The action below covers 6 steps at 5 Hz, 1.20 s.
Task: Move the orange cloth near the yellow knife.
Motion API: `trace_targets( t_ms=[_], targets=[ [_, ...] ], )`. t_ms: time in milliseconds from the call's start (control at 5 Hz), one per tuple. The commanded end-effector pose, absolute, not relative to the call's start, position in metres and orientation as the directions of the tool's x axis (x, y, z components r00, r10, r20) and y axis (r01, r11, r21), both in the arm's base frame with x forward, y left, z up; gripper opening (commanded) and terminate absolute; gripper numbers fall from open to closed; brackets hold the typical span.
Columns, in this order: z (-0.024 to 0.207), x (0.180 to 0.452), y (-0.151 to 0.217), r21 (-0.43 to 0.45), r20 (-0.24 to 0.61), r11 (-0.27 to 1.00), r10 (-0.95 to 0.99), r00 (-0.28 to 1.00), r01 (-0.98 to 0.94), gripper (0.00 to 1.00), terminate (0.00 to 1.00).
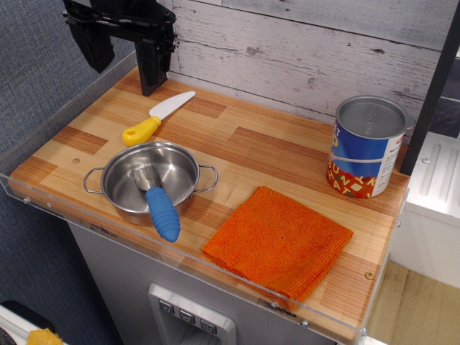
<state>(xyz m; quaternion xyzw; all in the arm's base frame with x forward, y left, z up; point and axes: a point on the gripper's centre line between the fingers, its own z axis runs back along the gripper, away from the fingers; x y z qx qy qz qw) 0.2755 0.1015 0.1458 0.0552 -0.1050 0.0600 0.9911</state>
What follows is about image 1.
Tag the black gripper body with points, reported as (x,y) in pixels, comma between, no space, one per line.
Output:
(129,20)

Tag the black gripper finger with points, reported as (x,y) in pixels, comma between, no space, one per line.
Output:
(153,56)
(96,46)

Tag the orange cloth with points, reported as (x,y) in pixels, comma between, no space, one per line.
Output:
(278,243)

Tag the small steel pot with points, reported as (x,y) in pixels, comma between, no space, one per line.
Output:
(131,173)

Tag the blue soup can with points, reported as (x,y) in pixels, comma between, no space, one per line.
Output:
(366,140)

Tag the silver dispenser panel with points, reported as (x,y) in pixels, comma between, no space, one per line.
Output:
(181,320)

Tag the yellow object at corner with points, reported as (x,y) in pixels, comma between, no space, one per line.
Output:
(43,337)

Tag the white ridged appliance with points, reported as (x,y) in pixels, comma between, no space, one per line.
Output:
(426,239)

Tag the dark vertical post left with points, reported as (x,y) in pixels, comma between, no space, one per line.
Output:
(148,86)

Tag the dark vertical post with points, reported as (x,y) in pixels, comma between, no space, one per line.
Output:
(440,76)
(148,86)

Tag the yellow handled toy knife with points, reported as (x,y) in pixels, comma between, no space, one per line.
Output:
(141,132)

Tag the blue handled fork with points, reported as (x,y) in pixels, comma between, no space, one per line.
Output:
(163,214)

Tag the dark vertical post right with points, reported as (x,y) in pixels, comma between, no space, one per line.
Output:
(440,76)

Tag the clear acrylic guard rail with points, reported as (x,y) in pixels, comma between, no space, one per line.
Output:
(242,146)

